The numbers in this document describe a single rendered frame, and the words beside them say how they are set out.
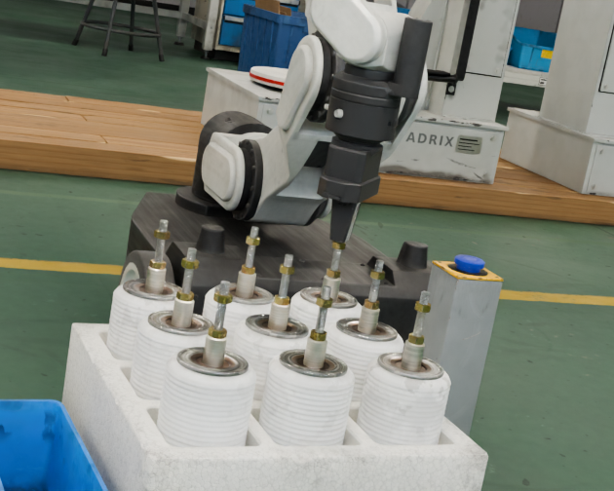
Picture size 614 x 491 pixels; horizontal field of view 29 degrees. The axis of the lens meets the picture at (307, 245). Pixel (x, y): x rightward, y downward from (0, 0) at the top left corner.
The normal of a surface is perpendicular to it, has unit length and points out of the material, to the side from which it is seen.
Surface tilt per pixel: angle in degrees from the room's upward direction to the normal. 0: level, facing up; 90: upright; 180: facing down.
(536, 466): 0
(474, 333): 90
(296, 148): 130
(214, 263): 45
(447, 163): 90
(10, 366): 0
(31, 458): 88
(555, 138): 90
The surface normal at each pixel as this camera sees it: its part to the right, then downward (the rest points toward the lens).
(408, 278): 0.36, -0.47
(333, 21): -0.51, 0.12
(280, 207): 0.11, 0.88
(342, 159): -0.33, 0.18
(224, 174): -0.92, -0.07
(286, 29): 0.40, 0.32
